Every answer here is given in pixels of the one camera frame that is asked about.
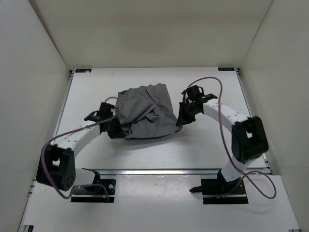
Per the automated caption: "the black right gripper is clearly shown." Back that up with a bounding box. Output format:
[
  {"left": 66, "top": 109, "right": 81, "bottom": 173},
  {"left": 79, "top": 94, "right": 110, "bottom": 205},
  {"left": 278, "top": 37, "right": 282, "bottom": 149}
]
[{"left": 177, "top": 101, "right": 200, "bottom": 126}]

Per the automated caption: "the grey pleated skirt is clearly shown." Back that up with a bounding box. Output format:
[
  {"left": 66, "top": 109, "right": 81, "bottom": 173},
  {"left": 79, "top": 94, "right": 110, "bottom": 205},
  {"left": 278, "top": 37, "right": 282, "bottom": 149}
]
[{"left": 116, "top": 83, "right": 182, "bottom": 139}]

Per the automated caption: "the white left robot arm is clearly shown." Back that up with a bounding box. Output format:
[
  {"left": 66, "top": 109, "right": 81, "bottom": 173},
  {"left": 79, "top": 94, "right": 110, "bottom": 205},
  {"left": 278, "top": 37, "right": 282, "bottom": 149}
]
[{"left": 36, "top": 114, "right": 122, "bottom": 192}]

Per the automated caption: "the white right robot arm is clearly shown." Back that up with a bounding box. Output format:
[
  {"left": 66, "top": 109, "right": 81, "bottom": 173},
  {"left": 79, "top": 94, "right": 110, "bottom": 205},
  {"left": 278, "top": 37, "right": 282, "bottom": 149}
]
[{"left": 177, "top": 99, "right": 269, "bottom": 194}]

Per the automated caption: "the dark label sticker right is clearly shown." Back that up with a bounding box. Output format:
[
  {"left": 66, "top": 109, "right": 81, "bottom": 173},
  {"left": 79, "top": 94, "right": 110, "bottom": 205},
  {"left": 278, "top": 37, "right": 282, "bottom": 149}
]
[{"left": 218, "top": 67, "right": 235, "bottom": 72}]

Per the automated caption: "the dark label sticker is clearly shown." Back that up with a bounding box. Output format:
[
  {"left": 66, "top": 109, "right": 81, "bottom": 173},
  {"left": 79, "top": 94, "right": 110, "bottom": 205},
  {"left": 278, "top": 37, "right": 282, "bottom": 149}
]
[
  {"left": 218, "top": 67, "right": 235, "bottom": 72},
  {"left": 75, "top": 69, "right": 92, "bottom": 73}
]

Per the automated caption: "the dark label sticker left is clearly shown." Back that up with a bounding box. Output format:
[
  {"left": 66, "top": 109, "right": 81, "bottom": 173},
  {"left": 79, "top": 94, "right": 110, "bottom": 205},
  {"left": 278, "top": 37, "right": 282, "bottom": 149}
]
[{"left": 75, "top": 69, "right": 92, "bottom": 73}]

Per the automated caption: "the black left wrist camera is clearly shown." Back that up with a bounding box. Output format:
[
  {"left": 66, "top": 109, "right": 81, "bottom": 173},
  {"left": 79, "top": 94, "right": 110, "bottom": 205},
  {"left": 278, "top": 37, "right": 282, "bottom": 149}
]
[{"left": 84, "top": 102, "right": 115, "bottom": 122}]

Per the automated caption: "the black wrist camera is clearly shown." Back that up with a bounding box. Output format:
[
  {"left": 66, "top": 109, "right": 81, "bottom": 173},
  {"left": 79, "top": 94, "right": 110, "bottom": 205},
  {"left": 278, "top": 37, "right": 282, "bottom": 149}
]
[
  {"left": 182, "top": 85, "right": 204, "bottom": 101},
  {"left": 84, "top": 102, "right": 115, "bottom": 122}
]

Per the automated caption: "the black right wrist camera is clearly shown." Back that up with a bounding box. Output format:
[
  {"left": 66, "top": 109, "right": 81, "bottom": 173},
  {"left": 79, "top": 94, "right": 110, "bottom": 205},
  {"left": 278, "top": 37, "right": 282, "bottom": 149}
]
[{"left": 182, "top": 85, "right": 204, "bottom": 101}]

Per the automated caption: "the aluminium table edge rail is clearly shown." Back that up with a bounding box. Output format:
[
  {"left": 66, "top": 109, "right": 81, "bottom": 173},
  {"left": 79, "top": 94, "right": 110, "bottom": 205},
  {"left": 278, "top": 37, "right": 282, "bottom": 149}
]
[{"left": 98, "top": 169, "right": 219, "bottom": 175}]

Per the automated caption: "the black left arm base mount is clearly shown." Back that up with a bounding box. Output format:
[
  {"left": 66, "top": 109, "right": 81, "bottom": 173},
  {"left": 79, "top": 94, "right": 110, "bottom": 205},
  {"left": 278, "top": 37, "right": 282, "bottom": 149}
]
[{"left": 70, "top": 168, "right": 116, "bottom": 203}]

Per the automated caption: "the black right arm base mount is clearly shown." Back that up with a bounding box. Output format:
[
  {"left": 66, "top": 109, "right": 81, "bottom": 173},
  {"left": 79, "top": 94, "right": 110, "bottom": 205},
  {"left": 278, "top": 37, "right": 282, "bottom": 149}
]
[{"left": 189, "top": 177, "right": 249, "bottom": 205}]

